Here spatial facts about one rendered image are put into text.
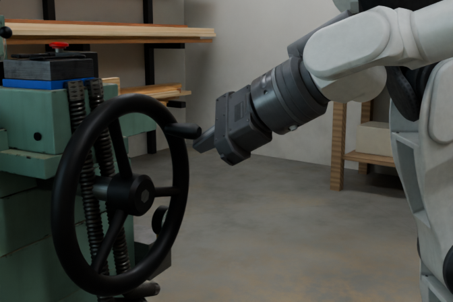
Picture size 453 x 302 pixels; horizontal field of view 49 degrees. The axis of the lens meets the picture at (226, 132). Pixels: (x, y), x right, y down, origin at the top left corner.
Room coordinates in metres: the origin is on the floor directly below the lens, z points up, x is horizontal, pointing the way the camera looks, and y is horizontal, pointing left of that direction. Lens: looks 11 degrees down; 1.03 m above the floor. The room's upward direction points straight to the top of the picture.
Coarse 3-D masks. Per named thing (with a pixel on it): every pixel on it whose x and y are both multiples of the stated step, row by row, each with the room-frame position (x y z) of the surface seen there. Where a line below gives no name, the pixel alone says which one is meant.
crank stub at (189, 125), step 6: (168, 126) 0.75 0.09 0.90; (174, 126) 0.74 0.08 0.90; (180, 126) 0.74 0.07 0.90; (186, 126) 0.73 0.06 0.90; (192, 126) 0.73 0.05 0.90; (198, 126) 0.73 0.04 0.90; (168, 132) 0.75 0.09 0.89; (174, 132) 0.74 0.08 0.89; (180, 132) 0.73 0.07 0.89; (186, 132) 0.73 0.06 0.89; (192, 132) 0.72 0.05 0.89; (198, 132) 0.73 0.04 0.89; (186, 138) 0.73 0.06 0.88; (192, 138) 0.73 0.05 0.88
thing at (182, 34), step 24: (48, 0) 3.62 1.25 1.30; (144, 0) 4.45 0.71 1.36; (24, 24) 3.01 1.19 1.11; (48, 24) 3.14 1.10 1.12; (72, 24) 3.29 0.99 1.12; (96, 24) 3.45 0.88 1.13; (120, 24) 3.63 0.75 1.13; (144, 24) 3.82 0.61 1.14; (168, 24) 4.04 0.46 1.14; (48, 48) 3.63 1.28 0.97; (72, 48) 3.47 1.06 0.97; (144, 48) 4.46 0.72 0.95; (168, 48) 4.30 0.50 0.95; (168, 96) 3.99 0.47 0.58
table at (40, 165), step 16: (128, 128) 0.96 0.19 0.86; (144, 128) 1.01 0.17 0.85; (0, 144) 0.71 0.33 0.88; (112, 144) 0.78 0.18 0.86; (128, 144) 0.82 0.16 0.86; (0, 160) 0.70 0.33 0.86; (16, 160) 0.68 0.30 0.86; (32, 160) 0.67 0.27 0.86; (48, 160) 0.66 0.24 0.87; (96, 160) 0.75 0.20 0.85; (32, 176) 0.67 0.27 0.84; (48, 176) 0.66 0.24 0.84
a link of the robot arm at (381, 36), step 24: (336, 24) 0.61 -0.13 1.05; (360, 24) 0.59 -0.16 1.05; (384, 24) 0.57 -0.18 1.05; (408, 24) 0.58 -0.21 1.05; (312, 48) 0.62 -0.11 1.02; (336, 48) 0.60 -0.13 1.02; (360, 48) 0.58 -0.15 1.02; (384, 48) 0.57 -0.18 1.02; (408, 48) 0.57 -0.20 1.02; (312, 72) 0.61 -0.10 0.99; (336, 72) 0.59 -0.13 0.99
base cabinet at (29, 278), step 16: (80, 224) 0.84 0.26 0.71; (128, 224) 0.95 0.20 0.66; (48, 240) 0.77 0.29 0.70; (80, 240) 0.84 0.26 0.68; (128, 240) 0.95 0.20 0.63; (16, 256) 0.72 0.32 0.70; (32, 256) 0.75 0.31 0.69; (48, 256) 0.77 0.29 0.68; (112, 256) 0.91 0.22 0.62; (0, 272) 0.69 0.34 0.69; (16, 272) 0.72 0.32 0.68; (32, 272) 0.74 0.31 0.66; (48, 272) 0.77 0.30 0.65; (64, 272) 0.80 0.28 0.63; (112, 272) 0.90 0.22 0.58; (0, 288) 0.69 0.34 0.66; (16, 288) 0.71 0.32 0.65; (32, 288) 0.74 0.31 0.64; (48, 288) 0.77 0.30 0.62; (64, 288) 0.80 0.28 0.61
